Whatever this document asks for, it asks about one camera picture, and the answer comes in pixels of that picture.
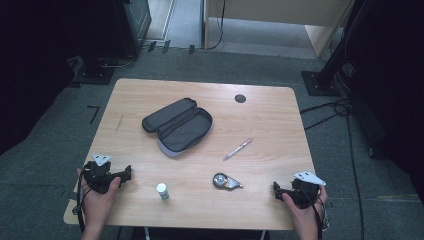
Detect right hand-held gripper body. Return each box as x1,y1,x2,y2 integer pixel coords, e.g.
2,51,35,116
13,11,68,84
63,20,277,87
289,170,327,210

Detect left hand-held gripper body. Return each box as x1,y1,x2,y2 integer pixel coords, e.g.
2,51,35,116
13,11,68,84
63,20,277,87
82,153,117,195

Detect person's right hand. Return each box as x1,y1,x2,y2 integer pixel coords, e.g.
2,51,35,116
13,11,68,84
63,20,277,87
281,185,329,234

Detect person's left hand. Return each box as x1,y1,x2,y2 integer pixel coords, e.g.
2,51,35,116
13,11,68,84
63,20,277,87
76,167,122,232

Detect white glue stick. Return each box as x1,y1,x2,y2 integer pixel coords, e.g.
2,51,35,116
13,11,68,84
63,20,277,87
156,182,170,202

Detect grey correction tape dispenser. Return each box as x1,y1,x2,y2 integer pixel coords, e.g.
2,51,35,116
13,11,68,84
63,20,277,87
212,172,245,191

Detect clear pen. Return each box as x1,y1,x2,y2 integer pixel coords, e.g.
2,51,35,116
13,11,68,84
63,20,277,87
222,137,255,162

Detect open dark grey pencil case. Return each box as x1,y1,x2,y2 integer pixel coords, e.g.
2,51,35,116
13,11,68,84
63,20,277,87
141,97,214,159

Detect black stand with square base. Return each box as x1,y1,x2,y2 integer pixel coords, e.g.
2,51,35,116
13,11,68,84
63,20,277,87
300,0,371,98

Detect dark curtain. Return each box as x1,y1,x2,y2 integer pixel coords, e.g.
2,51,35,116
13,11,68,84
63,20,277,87
343,0,424,204
0,0,116,157

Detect black cabinet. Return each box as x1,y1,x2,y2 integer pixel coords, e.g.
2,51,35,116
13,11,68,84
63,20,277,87
111,0,153,58

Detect light wooden furniture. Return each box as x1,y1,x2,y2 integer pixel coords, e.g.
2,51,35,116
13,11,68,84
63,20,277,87
202,0,356,60

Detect right hand-held gripper cable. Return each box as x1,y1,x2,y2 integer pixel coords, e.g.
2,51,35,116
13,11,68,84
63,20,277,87
298,184,331,240

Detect hand-held gripper cable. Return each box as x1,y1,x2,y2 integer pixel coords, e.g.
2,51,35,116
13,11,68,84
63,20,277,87
71,168,87,233
298,184,331,240

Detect left hand-held gripper cable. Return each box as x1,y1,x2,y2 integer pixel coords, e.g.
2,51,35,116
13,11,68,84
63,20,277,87
71,168,87,233

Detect black floor cables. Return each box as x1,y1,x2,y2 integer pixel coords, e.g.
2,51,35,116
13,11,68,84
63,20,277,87
299,61,367,240

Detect black stand with base plate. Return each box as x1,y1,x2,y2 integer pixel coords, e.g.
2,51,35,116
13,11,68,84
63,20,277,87
66,54,138,86

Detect black hanging cable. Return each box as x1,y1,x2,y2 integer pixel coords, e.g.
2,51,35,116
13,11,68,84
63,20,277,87
208,0,228,51

